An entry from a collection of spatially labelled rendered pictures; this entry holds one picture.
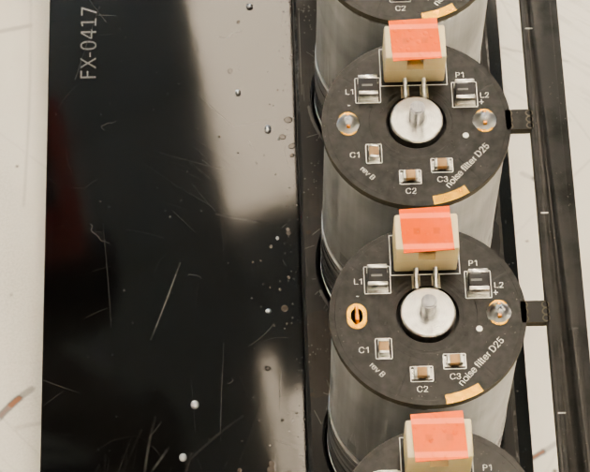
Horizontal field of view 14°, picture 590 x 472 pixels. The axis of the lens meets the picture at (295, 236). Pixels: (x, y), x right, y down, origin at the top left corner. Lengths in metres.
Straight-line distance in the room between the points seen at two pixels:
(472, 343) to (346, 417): 0.02
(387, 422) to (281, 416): 0.05
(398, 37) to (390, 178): 0.02
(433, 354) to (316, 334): 0.05
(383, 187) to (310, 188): 0.05
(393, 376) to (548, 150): 0.04
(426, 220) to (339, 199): 0.02
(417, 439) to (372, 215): 0.04
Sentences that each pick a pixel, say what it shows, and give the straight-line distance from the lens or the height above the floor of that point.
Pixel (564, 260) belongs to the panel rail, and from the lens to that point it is 0.31.
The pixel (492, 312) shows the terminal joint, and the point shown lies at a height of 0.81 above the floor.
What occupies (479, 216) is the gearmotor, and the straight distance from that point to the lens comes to 0.32.
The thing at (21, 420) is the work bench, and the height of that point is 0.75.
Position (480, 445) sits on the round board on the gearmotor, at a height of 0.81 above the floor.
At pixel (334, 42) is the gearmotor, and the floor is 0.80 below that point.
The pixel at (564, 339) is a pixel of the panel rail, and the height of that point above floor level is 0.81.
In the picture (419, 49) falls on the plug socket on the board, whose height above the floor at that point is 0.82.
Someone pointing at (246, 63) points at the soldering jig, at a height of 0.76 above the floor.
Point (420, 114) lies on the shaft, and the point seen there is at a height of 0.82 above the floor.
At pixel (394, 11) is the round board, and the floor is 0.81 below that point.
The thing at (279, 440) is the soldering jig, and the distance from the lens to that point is 0.35.
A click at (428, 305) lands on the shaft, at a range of 0.30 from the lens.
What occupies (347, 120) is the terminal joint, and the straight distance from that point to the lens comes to 0.31.
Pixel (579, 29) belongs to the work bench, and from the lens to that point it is 0.40.
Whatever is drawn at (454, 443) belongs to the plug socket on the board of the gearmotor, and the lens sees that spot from 0.29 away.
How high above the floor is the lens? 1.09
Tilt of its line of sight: 63 degrees down
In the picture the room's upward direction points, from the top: straight up
